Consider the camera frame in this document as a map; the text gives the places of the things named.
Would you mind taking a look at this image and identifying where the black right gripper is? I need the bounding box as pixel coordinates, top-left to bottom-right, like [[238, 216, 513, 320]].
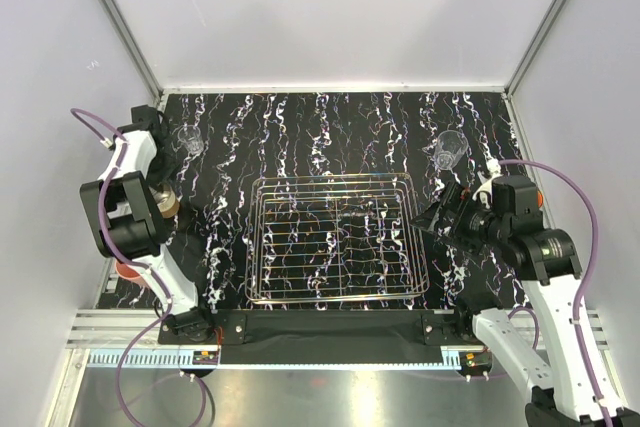
[[410, 180, 509, 256]]

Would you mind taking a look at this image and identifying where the beige brown ceramic cup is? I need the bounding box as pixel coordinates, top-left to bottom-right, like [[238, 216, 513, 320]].
[[150, 182, 180, 219]]

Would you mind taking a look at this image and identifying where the pink plastic cup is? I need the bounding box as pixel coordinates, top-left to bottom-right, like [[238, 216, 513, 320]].
[[115, 261, 147, 287]]

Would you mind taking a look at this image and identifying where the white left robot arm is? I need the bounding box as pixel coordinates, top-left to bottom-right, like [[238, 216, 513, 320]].
[[71, 105, 215, 344]]

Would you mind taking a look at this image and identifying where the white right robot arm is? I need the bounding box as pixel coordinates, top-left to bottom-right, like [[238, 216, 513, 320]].
[[411, 175, 639, 426]]

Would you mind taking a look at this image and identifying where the large clear glass cup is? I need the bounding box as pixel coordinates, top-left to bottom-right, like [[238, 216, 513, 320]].
[[421, 130, 469, 171]]

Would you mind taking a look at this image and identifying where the black marbled table mat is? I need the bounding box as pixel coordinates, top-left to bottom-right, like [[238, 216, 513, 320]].
[[162, 92, 525, 309]]

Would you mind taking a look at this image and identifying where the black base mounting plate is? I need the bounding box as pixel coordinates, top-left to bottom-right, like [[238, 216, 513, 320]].
[[158, 310, 483, 367]]

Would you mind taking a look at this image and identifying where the small clear glass cup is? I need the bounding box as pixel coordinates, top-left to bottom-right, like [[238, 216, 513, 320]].
[[177, 125, 204, 156]]

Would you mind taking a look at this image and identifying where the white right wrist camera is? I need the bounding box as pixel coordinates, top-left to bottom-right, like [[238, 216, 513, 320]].
[[472, 158, 502, 209]]

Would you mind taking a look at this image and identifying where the metal wire dish rack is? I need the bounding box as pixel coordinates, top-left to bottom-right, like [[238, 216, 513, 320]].
[[245, 173, 429, 306]]

